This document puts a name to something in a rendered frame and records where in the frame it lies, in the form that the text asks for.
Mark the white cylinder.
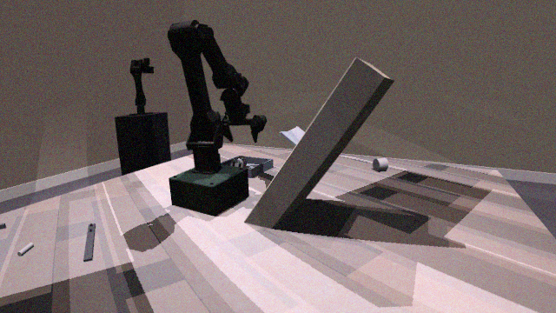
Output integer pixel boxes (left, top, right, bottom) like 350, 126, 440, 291
230, 156, 247, 168

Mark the beige service panel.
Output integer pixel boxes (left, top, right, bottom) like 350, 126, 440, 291
244, 57, 394, 229

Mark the light blue square tray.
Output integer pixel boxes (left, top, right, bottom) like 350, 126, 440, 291
221, 156, 274, 178

